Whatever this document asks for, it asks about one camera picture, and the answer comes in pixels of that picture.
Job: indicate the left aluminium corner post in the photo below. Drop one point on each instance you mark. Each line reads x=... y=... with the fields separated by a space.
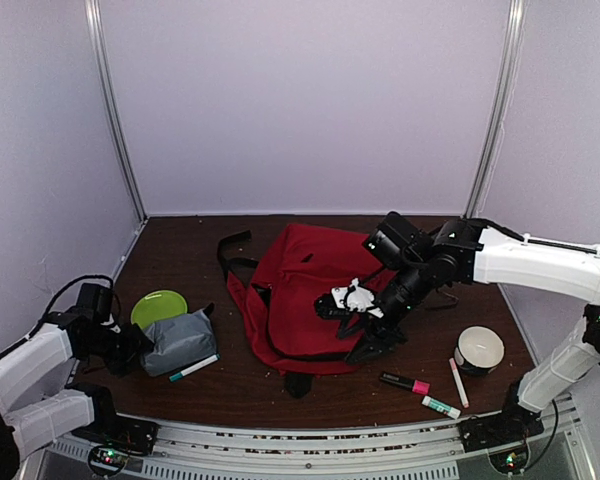
x=98 y=42

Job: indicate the green white glue stick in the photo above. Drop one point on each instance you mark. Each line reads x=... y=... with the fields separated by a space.
x=441 y=407

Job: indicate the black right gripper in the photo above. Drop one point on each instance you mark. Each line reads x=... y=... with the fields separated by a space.
x=371 y=338

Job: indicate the green plate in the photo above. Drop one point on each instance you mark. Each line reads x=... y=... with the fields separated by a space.
x=158 y=305

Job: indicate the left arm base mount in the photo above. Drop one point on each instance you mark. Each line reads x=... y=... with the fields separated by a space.
x=131 y=435

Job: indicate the right aluminium corner post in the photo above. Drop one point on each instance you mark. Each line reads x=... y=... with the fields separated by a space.
x=504 y=92

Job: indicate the grey pencil pouch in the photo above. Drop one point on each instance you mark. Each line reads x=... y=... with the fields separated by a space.
x=179 y=342

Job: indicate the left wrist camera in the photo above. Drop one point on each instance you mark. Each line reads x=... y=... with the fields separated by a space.
x=112 y=324

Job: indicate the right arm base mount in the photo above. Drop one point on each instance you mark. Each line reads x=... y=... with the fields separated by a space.
x=489 y=432

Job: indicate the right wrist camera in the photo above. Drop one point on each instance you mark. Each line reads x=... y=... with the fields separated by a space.
x=343 y=302

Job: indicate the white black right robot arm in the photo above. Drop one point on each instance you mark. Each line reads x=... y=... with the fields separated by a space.
x=476 y=250

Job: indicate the pink black highlighter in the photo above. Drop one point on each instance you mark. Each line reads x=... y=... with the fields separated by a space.
x=415 y=386

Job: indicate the pink white pen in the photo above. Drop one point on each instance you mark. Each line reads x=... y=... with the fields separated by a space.
x=459 y=383

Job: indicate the aluminium corner post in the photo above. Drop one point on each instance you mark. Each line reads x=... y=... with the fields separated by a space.
x=98 y=42
x=504 y=92

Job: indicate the red student backpack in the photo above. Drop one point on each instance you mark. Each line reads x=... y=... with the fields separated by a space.
x=276 y=295

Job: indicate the teal white marker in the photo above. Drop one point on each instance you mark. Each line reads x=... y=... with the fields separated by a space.
x=194 y=368

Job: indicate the white dark bowl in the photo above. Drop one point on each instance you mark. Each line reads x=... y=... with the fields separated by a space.
x=478 y=351

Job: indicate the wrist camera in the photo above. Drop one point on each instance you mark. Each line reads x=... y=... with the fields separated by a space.
x=343 y=302
x=112 y=324

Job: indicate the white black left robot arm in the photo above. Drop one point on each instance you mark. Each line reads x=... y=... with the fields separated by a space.
x=87 y=329

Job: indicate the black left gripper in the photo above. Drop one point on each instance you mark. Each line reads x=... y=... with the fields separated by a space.
x=137 y=342

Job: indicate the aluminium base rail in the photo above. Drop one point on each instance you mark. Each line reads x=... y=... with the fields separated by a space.
x=424 y=450

